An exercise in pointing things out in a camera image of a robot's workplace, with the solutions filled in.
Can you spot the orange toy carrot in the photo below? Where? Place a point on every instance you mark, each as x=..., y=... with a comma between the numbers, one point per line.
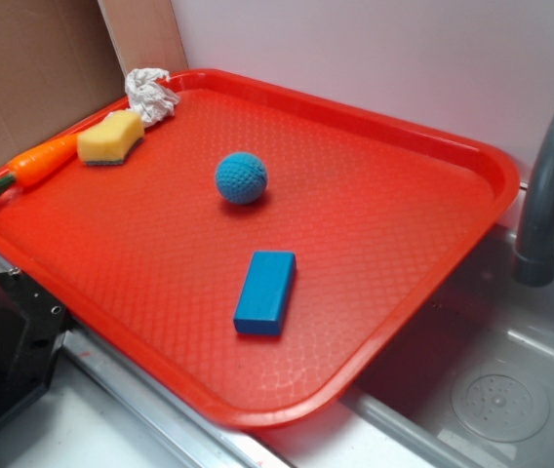
x=35, y=164

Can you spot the red plastic tray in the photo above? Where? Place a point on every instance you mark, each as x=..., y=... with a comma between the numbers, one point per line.
x=378, y=212

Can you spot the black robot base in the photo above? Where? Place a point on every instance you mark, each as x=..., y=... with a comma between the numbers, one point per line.
x=31, y=325

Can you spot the grey toy sink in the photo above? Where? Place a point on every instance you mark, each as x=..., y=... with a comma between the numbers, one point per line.
x=468, y=382

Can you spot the blue textured ball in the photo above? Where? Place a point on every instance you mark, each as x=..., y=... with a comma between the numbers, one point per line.
x=241, y=178

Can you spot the yellow sponge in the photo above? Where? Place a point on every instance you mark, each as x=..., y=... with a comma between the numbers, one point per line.
x=110, y=141

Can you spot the brown cardboard sheet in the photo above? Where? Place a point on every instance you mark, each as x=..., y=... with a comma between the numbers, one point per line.
x=60, y=61

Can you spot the blue wooden block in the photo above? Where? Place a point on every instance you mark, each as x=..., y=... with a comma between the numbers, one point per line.
x=263, y=301

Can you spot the grey faucet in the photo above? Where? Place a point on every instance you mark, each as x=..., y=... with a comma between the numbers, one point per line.
x=547, y=185

